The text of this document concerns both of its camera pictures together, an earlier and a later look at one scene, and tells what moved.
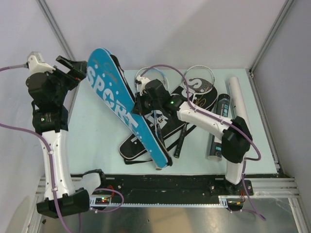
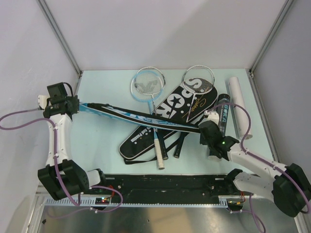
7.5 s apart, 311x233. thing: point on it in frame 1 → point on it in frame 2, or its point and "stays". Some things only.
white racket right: (197, 80) stays
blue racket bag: (106, 75) → (142, 118)
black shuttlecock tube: (222, 108) stays
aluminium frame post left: (47, 12) stays
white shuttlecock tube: (238, 104) stays
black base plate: (172, 188) stays
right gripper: (139, 108) → (201, 141)
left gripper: (78, 73) → (76, 103)
